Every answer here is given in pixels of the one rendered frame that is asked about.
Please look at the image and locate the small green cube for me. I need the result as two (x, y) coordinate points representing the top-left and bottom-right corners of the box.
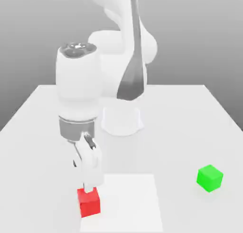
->
(196, 164), (224, 193)

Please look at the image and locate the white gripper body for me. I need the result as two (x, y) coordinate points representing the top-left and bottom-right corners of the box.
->
(73, 139), (105, 188)

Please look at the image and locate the small red cube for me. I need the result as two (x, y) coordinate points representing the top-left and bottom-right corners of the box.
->
(76, 186), (101, 218)

